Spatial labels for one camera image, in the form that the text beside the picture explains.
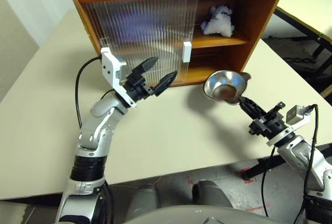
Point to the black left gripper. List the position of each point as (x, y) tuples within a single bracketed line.
[(137, 90)]

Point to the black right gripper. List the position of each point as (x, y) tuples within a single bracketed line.
[(272, 125)]

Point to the white plush snowman toy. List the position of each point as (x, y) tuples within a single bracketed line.
[(219, 24)]

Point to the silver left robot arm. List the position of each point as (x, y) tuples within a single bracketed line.
[(96, 130)]

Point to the brown wooden shelf board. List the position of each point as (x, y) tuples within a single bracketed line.
[(218, 42)]

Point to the black table foot bar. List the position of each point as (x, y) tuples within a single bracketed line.
[(264, 167)]

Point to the grey right robot leg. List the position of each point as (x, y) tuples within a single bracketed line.
[(211, 194)]

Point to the grey robot leg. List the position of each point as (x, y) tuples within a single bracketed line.
[(145, 198), (211, 194)]

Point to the silver robot torso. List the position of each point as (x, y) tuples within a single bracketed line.
[(202, 216)]

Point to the grey left robot leg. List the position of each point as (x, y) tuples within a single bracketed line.
[(145, 198)]

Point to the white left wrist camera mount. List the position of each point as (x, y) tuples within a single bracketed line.
[(110, 71)]

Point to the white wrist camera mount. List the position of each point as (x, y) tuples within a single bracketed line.
[(110, 71), (302, 123)]

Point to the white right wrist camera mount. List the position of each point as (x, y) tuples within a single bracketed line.
[(302, 123)]

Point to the beige side table black frame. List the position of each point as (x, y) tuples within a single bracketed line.
[(306, 6)]

